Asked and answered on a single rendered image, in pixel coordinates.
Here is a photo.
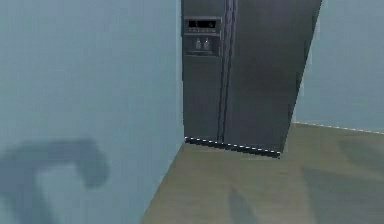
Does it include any dark grey two-door fridge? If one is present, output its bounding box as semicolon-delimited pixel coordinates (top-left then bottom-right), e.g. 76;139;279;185
180;0;324;159

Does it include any dark grey fridge handle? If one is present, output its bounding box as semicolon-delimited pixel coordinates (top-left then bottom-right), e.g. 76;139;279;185
216;0;231;142
221;0;239;144

